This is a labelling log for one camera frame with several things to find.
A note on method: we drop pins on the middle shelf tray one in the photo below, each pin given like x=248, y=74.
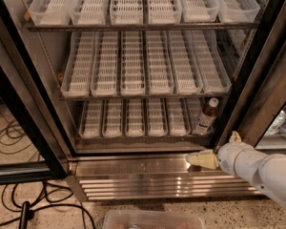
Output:
x=77, y=75

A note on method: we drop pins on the middle shelf tray five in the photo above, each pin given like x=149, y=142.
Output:
x=186, y=76

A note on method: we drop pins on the brown drink plastic bottle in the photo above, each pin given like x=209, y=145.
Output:
x=206, y=117

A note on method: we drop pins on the bottom shelf tray one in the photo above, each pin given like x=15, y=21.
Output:
x=91, y=119

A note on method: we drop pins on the bottom shelf tray six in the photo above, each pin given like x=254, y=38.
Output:
x=194, y=108

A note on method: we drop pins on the shelf tray three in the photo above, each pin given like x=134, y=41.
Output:
x=132, y=63
x=134, y=118
x=126, y=12

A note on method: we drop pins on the clear plastic bin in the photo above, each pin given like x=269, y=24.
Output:
x=137, y=219

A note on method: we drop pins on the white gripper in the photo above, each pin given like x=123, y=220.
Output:
x=227, y=158

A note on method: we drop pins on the top shelf tray three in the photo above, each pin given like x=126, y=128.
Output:
x=126, y=12

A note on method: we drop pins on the middle shelf tray two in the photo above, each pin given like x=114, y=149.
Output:
x=104, y=74

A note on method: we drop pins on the shelf tray two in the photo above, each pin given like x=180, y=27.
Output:
x=112, y=118
x=104, y=74
x=89, y=12

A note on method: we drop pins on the top shelf tray five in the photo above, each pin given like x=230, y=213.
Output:
x=199, y=11

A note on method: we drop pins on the black stand post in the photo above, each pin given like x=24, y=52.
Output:
x=26, y=215

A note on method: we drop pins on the top shelf tray six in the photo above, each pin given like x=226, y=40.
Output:
x=238, y=11

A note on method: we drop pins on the top shelf tray one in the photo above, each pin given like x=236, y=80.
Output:
x=50, y=12

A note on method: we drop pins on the open glass fridge door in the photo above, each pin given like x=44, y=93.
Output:
x=30, y=111

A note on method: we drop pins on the shelf tray four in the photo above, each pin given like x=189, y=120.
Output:
x=164, y=12
x=158, y=63
x=156, y=117

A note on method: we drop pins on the top shelf tray four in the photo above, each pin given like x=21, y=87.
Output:
x=164, y=12

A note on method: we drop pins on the top shelf tray two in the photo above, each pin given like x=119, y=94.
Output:
x=89, y=12

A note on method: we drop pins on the stainless steel fridge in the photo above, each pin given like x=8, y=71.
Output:
x=126, y=167

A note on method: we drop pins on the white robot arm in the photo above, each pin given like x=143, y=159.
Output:
x=266, y=173

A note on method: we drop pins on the bottom shelf tray two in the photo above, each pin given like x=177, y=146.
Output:
x=112, y=118

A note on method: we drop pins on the bottom shelf tray four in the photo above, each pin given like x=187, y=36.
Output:
x=156, y=117

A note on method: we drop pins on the shelf tray one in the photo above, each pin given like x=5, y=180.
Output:
x=77, y=75
x=91, y=119
x=50, y=12

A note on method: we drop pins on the middle shelf tray three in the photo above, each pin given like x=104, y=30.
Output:
x=132, y=63

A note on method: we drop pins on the middle shelf tray four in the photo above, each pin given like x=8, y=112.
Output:
x=158, y=63

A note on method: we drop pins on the shelf tray six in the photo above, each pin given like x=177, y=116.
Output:
x=238, y=11
x=213, y=73
x=194, y=108

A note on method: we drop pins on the middle shelf tray six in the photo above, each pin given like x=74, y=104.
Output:
x=213, y=73

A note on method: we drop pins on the bottom shelf tray three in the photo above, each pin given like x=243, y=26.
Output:
x=134, y=118

